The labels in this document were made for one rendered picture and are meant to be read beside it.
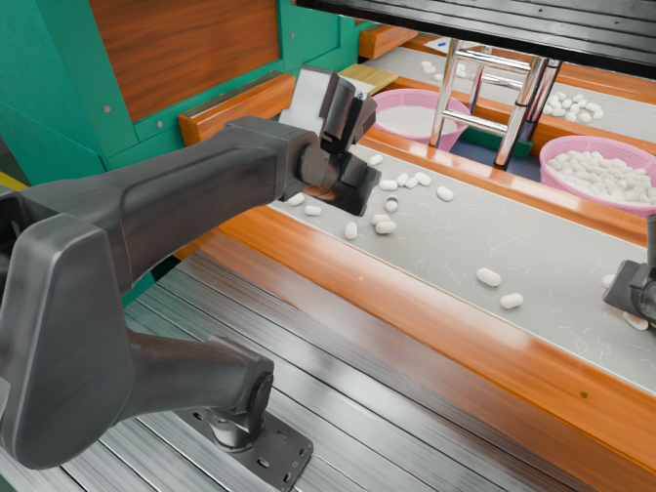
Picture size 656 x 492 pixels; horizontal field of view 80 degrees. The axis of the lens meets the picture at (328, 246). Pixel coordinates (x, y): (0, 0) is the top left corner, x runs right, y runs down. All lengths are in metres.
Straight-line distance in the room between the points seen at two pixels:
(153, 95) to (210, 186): 0.57
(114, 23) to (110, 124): 0.16
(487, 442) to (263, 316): 0.38
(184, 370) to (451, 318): 0.37
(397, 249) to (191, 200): 0.48
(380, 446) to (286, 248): 0.32
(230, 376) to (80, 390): 0.20
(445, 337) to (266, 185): 0.34
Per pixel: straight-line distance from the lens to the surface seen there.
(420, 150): 0.91
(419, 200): 0.80
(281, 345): 0.65
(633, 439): 0.59
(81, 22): 0.75
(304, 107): 0.42
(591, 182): 1.03
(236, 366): 0.42
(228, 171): 0.29
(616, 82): 1.52
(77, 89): 0.76
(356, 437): 0.58
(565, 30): 0.63
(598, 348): 0.68
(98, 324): 0.22
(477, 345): 0.57
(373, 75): 1.25
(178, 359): 0.33
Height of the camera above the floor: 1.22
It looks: 44 degrees down
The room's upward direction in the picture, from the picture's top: 1 degrees clockwise
